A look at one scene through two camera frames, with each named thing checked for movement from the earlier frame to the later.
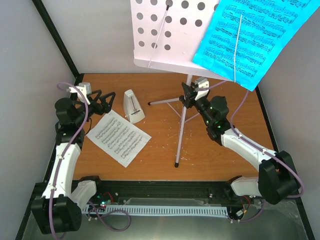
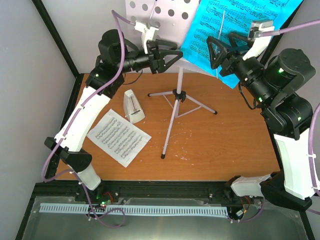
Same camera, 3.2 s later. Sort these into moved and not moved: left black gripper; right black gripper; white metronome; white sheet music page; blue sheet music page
Moved: right black gripper; left black gripper; blue sheet music page
Not moved: white metronome; white sheet music page
